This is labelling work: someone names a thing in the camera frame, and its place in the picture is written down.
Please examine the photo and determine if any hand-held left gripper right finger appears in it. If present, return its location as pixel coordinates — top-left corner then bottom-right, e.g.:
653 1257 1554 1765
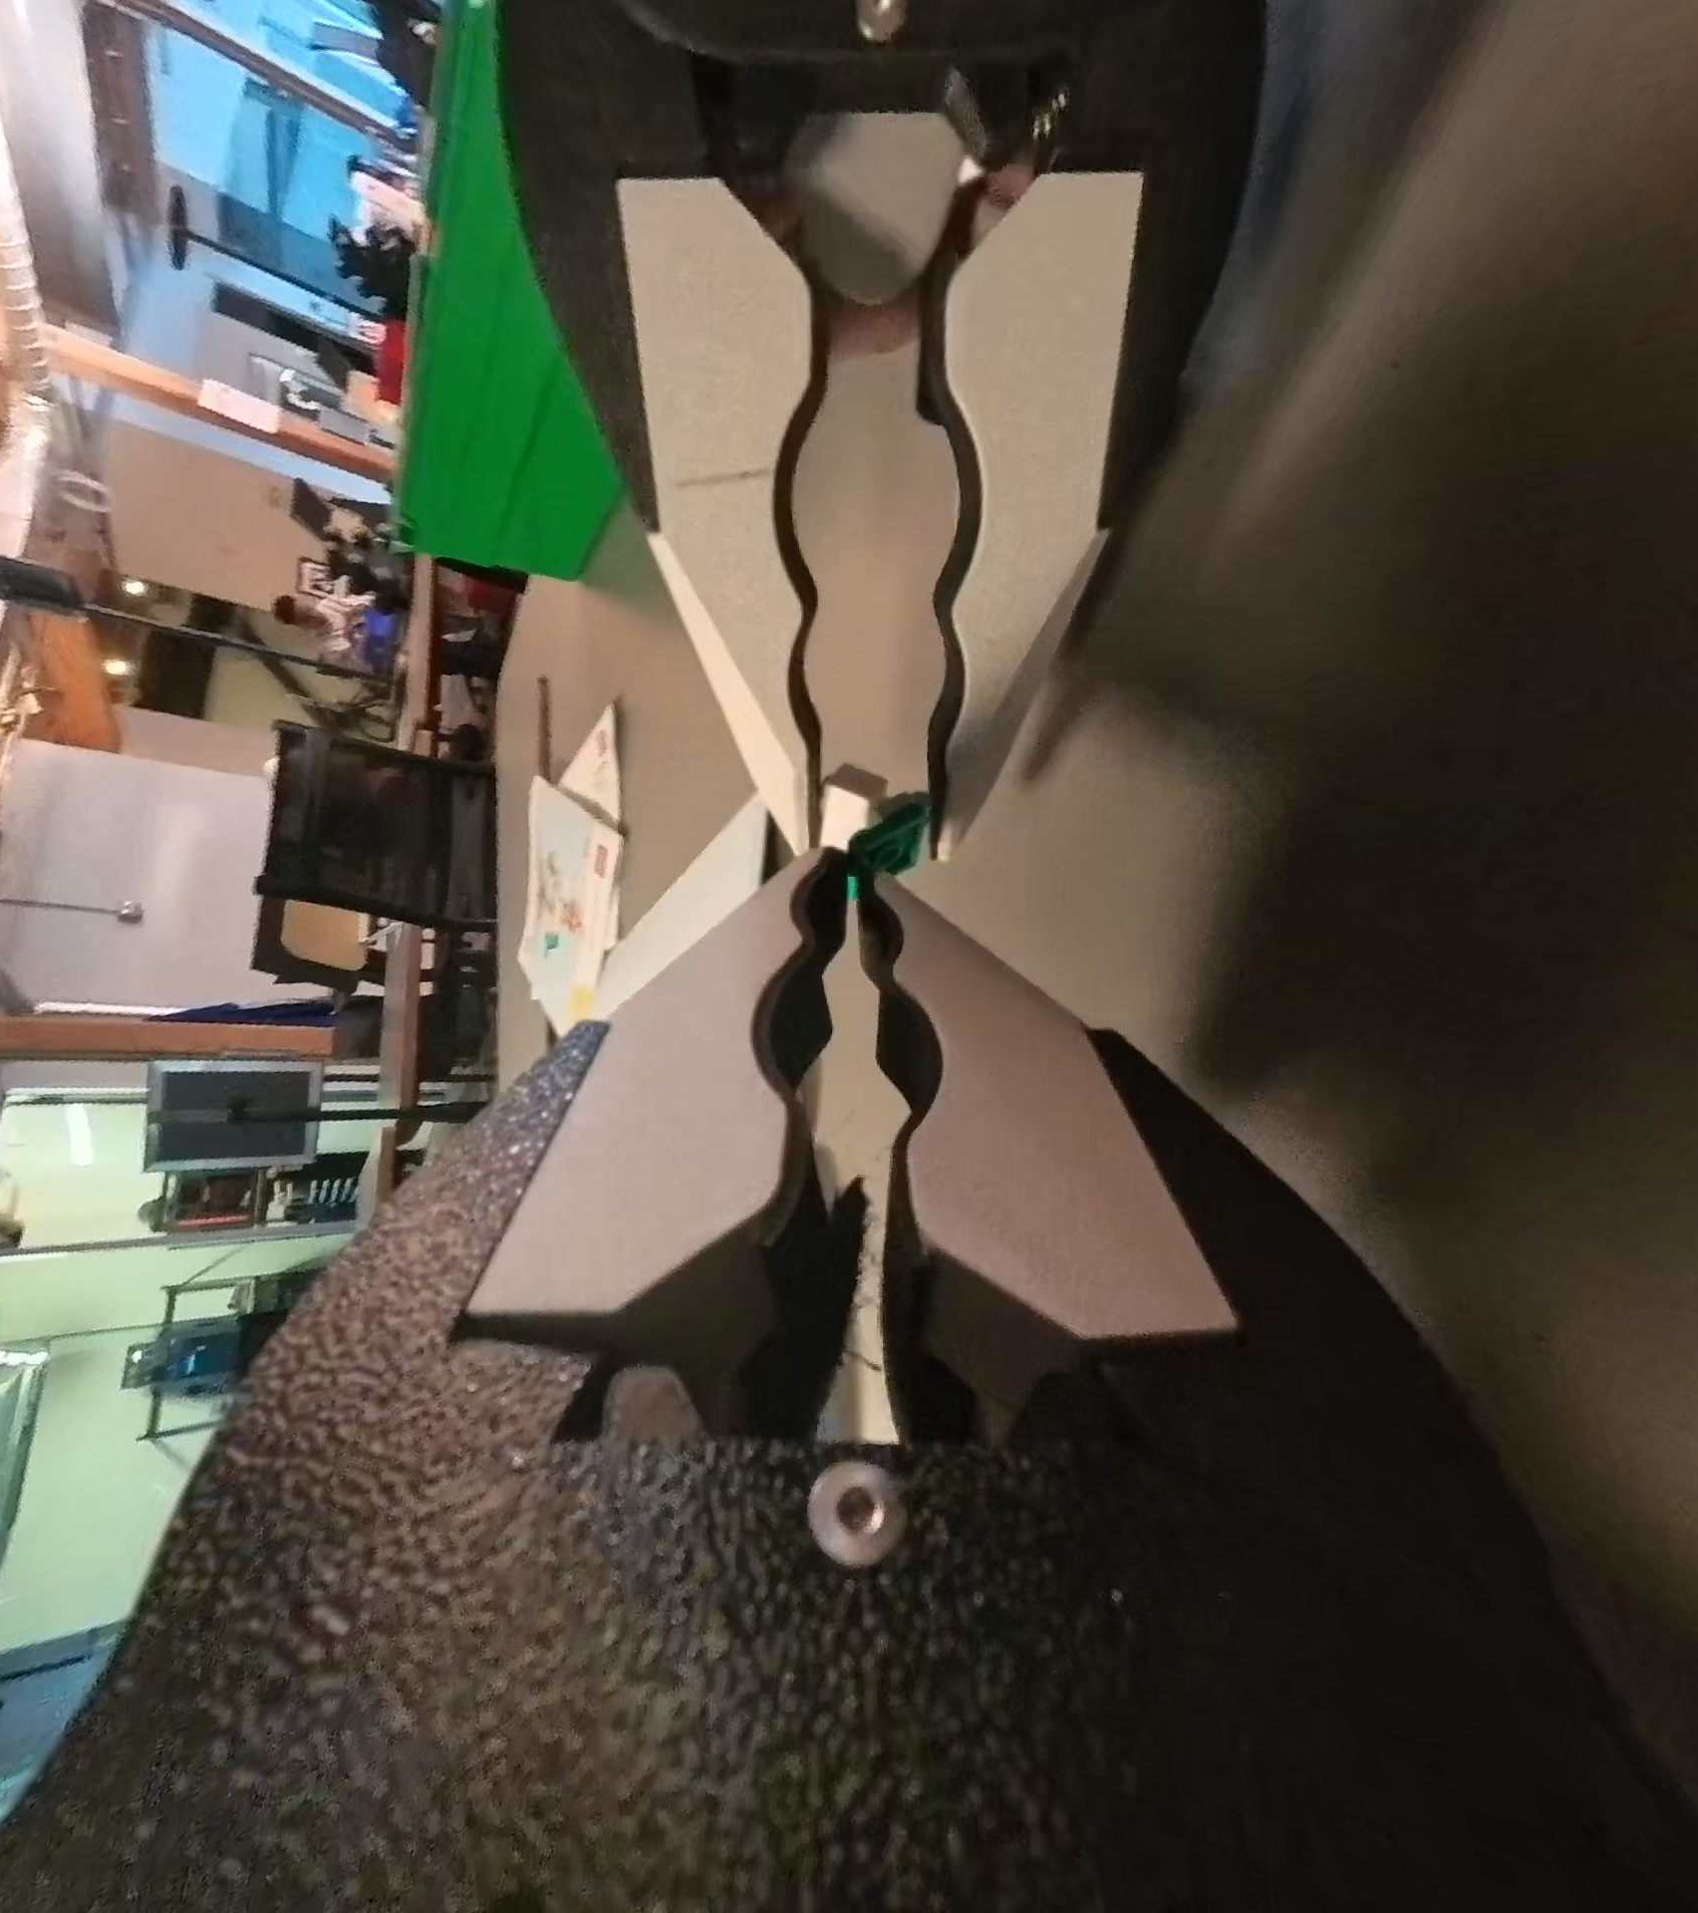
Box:
860 874 1243 1440

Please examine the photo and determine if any green mint lego plate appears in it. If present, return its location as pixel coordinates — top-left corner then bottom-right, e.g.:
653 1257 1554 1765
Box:
824 799 932 914

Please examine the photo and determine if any small closed instruction booklet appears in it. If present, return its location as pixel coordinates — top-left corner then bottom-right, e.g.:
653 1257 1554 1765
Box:
549 699 627 838
520 773 627 1034

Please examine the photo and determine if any open instruction booklet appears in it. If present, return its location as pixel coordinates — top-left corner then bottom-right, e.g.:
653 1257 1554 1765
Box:
585 791 777 1034

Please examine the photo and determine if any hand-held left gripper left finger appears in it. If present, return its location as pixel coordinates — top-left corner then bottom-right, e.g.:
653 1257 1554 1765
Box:
456 850 854 1428

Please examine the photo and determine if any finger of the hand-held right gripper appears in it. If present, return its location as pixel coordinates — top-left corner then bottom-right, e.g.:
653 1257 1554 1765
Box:
914 167 1149 866
615 175 828 842

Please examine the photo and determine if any white lego brick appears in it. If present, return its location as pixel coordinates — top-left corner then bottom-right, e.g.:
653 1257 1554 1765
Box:
818 765 892 856

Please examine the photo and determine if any green plastic bin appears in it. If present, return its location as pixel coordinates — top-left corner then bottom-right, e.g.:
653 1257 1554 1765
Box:
396 0 629 581

